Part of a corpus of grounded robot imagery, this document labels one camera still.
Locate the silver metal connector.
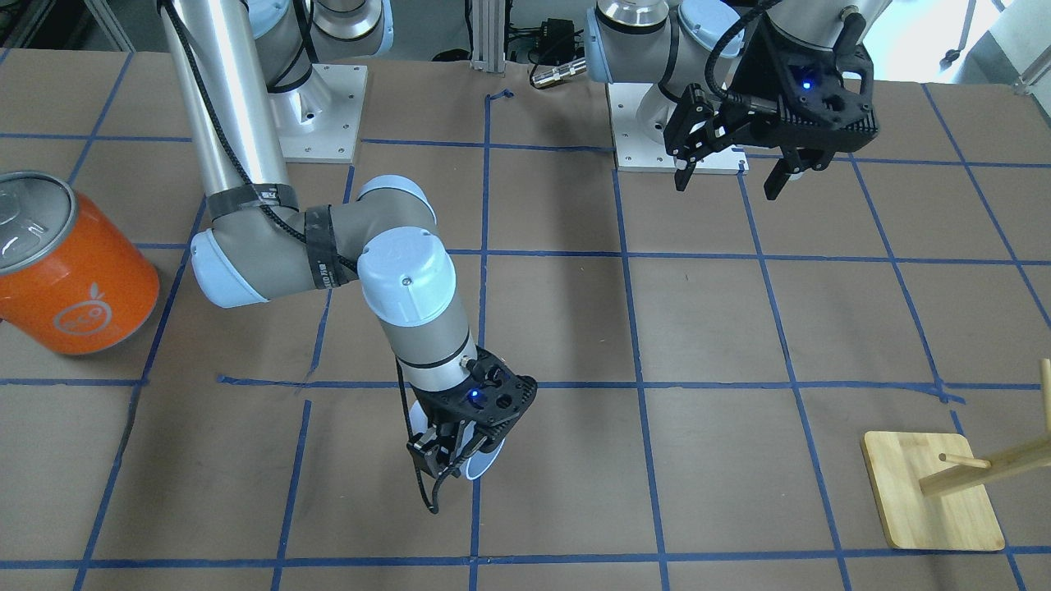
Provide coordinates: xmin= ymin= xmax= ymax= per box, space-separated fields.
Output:
xmin=530 ymin=57 xmax=588 ymax=90

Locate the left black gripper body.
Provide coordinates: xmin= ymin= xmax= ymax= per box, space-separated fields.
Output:
xmin=721 ymin=11 xmax=879 ymax=152

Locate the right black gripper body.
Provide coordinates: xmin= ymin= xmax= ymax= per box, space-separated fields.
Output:
xmin=427 ymin=348 xmax=538 ymax=444

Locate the light blue plastic cup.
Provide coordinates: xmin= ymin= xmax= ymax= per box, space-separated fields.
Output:
xmin=409 ymin=401 xmax=506 ymax=480

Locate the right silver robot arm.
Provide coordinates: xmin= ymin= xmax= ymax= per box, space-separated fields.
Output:
xmin=154 ymin=1 xmax=537 ymax=480

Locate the wooden cup rack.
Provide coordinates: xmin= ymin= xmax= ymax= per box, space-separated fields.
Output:
xmin=861 ymin=358 xmax=1051 ymax=551

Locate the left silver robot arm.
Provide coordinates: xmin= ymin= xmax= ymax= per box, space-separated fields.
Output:
xmin=583 ymin=1 xmax=888 ymax=199

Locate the orange can with silver lid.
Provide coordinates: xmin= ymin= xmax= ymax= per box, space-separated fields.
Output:
xmin=1 ymin=171 xmax=160 ymax=355

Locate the aluminium frame post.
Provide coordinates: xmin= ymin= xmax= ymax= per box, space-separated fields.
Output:
xmin=465 ymin=1 xmax=511 ymax=77

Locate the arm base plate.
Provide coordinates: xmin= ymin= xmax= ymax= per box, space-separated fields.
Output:
xmin=268 ymin=64 xmax=369 ymax=164
xmin=605 ymin=82 xmax=749 ymax=175

